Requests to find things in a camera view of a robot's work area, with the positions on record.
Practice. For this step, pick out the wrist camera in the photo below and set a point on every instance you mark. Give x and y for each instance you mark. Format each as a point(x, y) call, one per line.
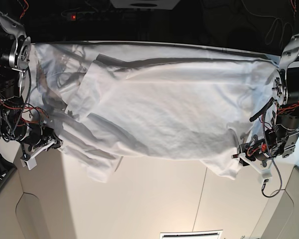
point(264, 182)
point(29, 163)

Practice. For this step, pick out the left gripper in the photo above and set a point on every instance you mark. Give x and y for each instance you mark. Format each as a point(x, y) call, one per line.
point(254, 154)

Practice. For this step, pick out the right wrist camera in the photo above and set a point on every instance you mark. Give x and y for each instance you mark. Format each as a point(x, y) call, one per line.
point(29, 163)

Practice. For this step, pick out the black power strip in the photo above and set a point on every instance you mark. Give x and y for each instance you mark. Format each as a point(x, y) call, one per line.
point(74, 15)

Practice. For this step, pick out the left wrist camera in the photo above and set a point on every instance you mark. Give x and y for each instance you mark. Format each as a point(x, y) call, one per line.
point(264, 182)

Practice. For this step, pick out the white t-shirt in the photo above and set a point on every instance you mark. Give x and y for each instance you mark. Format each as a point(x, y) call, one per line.
point(110, 101)

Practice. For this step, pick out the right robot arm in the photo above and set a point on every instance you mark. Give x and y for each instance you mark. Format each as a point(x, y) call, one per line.
point(19, 120)

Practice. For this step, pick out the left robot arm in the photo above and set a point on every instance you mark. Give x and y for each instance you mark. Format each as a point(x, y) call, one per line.
point(275, 128)

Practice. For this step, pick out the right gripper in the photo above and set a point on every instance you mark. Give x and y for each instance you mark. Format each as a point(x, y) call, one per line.
point(38, 138)

